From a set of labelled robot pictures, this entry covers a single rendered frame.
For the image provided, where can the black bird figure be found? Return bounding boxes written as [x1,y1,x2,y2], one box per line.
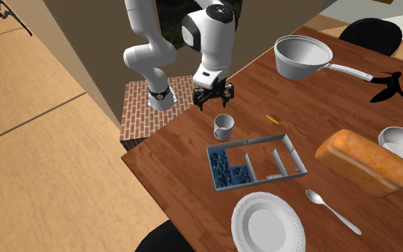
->
[369,71,403,104]

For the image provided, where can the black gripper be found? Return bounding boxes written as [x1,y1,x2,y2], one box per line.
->
[192,79,236,112]

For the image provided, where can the silver spoon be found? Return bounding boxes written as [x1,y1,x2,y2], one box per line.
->
[305,189,363,236]

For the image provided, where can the white mug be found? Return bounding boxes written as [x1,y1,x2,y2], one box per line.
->
[213,113,236,142]

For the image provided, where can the black metal frame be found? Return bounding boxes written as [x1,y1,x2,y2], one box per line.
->
[0,0,34,37]

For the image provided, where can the brick patterned robot stand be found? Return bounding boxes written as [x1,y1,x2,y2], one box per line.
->
[119,74,197,152]

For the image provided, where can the white saucepan with handle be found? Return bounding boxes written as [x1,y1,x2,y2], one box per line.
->
[273,34,374,83]

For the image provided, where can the black chair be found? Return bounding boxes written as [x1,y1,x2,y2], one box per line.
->
[338,17,403,57]
[134,219,197,252]

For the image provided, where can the white bowl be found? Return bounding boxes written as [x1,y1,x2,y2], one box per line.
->
[377,126,403,170]

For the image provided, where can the grey divided tray, blue pads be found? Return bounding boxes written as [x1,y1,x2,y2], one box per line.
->
[205,133,309,193]

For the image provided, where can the orange bread loaf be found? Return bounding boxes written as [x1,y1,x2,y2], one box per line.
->
[314,128,403,199]

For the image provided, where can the brown wooden table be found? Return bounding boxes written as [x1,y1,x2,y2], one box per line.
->
[120,26,403,252]

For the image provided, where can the white plate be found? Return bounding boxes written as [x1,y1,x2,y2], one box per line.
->
[230,190,307,252]

